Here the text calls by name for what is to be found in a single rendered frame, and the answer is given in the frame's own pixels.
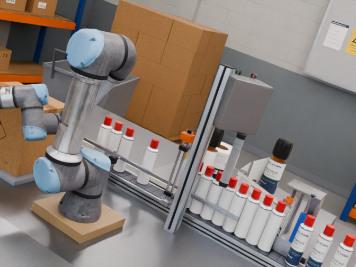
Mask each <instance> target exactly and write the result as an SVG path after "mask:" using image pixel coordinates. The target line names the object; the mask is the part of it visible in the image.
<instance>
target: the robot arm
mask: <svg viewBox="0 0 356 267"><path fill-rule="evenodd" d="M66 54H67V55H68V56H67V60H68V62H69V63H70V64H71V66H70V70H71V72H72V73H73V78H72V81H71V84H70V88H69V91H68V94H67V98H66V102H65V105H64V108H63V109H62V111H61V112H60V113H44V109H43V106H44V105H46V104H48V103H49V95H48V89H47V87H46V85H45V84H29V85H20V86H11V87H2V88H1V86H0V109H5V110H6V109H15V108H21V116H22V125H23V127H22V129H23V133H24V139H25V140H26V141H40V140H45V139H46V138H47V135H56V136H55V139H54V143H53V145H51V146H49V147H47V150H46V153H45V156H44V157H40V158H38V159H37V160H36V161H35V162H34V166H33V176H34V179H35V183H36V185H37V186H38V188H39V189H40V190H41V191H42V192H44V193H59V192H66V193H65V194H64V196H63V197H62V199H61V200H60V202H59V205H58V211H59V212H60V214H61V215H63V216H64V217H65V218H67V219H69V220H72V221H75V222H78V223H84V224H89V223H94V222H96V221H98V220H99V218H100V215H101V211H102V210H101V195H102V192H103V189H104V186H105V182H106V179H107V177H108V173H109V171H110V166H111V161H110V159H109V158H108V157H107V156H106V155H104V154H102V153H100V152H98V151H96V150H93V149H89V148H81V145H82V142H83V139H84V136H85V133H86V129H87V126H88V122H89V120H90V117H91V113H92V110H93V108H94V107H95V106H96V105H97V104H98V103H99V102H100V101H101V100H102V99H103V97H104V96H105V95H106V94H107V93H108V92H109V91H110V90H111V88H113V87H114V86H115V84H116V83H117V82H122V81H124V80H125V79H126V77H127V76H128V75H129V74H130V73H131V71H132V70H133V68H134V66H135V64H136V60H137V52H136V48H135V46H134V44H133V43H132V41H131V40H130V39H129V38H127V37H126V36H124V35H121V34H115V33H110V32H105V31H100V30H97V29H80V30H79V31H77V32H75V33H74V34H73V35H72V37H71V38H70V40H69V42H68V45H67V50H66Z"/></svg>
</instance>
